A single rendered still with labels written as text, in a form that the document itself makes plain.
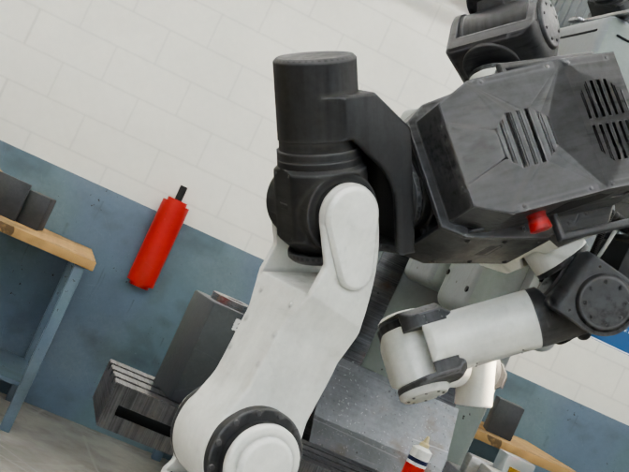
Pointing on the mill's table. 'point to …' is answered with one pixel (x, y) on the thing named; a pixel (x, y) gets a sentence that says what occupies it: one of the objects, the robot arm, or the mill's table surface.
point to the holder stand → (198, 343)
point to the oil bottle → (418, 457)
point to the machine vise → (466, 464)
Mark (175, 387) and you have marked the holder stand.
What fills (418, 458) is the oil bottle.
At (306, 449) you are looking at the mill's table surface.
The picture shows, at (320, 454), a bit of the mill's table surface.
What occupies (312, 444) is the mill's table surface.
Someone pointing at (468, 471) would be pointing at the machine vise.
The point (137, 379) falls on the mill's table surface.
